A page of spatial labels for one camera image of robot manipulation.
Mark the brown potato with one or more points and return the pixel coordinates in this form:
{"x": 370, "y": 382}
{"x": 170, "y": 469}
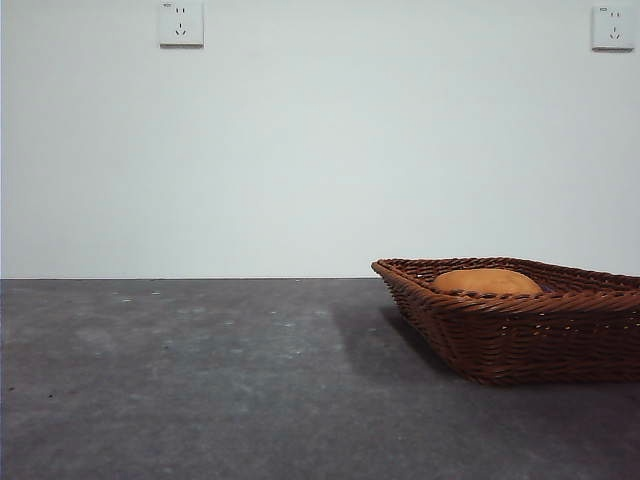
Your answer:
{"x": 485, "y": 281}

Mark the brown woven wicker basket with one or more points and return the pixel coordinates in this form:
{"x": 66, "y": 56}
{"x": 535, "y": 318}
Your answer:
{"x": 525, "y": 340}

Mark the white wall power socket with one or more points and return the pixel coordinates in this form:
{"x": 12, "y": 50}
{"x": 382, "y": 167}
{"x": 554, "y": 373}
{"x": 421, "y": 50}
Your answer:
{"x": 612, "y": 30}
{"x": 181, "y": 25}

